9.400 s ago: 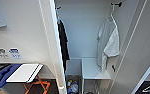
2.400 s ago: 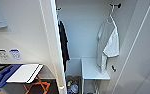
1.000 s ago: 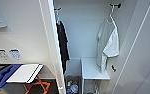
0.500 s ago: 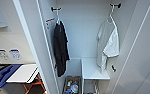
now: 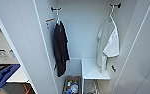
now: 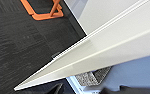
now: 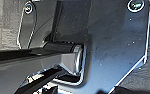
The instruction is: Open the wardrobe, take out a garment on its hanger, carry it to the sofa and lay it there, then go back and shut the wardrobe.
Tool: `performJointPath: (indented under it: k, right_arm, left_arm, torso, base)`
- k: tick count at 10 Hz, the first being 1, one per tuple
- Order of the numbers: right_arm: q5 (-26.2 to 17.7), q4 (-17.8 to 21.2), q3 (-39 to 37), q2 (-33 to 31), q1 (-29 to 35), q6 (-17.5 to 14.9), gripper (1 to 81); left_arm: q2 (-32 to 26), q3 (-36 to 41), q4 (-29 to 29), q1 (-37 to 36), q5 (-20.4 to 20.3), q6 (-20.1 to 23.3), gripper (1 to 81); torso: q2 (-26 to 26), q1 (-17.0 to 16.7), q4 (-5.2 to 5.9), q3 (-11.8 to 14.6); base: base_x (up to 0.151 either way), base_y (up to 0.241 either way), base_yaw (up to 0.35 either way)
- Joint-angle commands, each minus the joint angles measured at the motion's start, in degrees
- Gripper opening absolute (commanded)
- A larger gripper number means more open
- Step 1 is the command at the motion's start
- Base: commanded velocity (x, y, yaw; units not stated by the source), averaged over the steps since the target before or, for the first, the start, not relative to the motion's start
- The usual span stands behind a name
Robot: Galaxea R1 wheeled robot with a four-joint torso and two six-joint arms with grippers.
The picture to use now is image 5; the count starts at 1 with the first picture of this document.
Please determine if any white hanging shirt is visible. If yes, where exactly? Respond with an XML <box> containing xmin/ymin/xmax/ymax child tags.
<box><xmin>95</xmin><ymin>21</ymin><xmax>121</xmax><ymax>75</ymax></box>

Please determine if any white clothes hanger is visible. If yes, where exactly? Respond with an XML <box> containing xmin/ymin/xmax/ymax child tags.
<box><xmin>105</xmin><ymin>7</ymin><xmax>120</xmax><ymax>28</ymax></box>
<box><xmin>54</xmin><ymin>8</ymin><xmax>64</xmax><ymax>26</ymax></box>

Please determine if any white wall sign dark print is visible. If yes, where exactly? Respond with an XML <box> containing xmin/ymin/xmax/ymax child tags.
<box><xmin>0</xmin><ymin>49</ymin><xmax>9</xmax><ymax>63</ymax></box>

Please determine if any small black door latch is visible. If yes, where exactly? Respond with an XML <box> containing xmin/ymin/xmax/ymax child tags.
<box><xmin>110</xmin><ymin>64</ymin><xmax>117</xmax><ymax>73</ymax></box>

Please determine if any white round item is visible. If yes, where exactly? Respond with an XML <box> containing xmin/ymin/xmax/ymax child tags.
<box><xmin>70</xmin><ymin>84</ymin><xmax>80</xmax><ymax>94</ymax></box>

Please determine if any black hanging garment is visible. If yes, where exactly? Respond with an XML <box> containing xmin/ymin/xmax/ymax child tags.
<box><xmin>51</xmin><ymin>20</ymin><xmax>72</xmax><ymax>79</ymax></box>

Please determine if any white inner shelf box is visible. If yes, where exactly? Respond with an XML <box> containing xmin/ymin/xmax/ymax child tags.
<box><xmin>81</xmin><ymin>57</ymin><xmax>112</xmax><ymax>94</ymax></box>

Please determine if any white wall sign blue print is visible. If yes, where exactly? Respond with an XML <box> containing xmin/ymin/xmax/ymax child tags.
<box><xmin>8</xmin><ymin>49</ymin><xmax>17</xmax><ymax>61</ymax></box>

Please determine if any white wardrobe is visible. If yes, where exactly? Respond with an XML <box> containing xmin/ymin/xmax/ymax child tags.
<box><xmin>32</xmin><ymin>0</ymin><xmax>139</xmax><ymax>94</ymax></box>

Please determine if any blue plastic tray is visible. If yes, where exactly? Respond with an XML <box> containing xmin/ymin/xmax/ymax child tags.
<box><xmin>0</xmin><ymin>64</ymin><xmax>22</xmax><ymax>91</ymax></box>

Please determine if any mesh storage basket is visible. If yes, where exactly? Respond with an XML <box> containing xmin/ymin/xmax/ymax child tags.
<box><xmin>62</xmin><ymin>75</ymin><xmax>82</xmax><ymax>94</ymax></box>

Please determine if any black wardrobe hook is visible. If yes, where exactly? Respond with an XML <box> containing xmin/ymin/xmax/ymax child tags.
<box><xmin>109</xmin><ymin>3</ymin><xmax>122</xmax><ymax>10</ymax></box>
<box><xmin>50</xmin><ymin>6</ymin><xmax>63</xmax><ymax>13</ymax></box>

